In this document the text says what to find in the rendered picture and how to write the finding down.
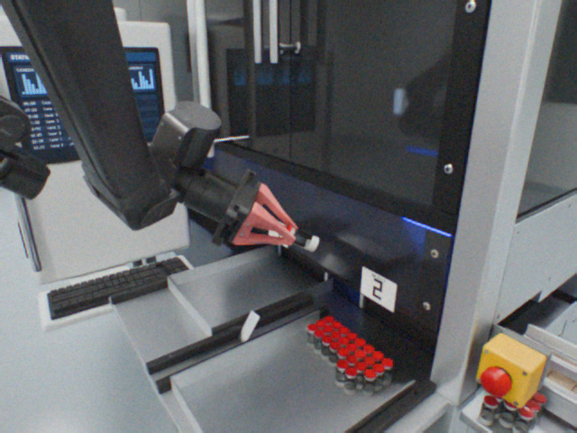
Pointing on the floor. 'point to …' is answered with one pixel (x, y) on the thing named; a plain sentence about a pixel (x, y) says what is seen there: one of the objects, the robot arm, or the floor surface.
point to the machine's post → (490, 193)
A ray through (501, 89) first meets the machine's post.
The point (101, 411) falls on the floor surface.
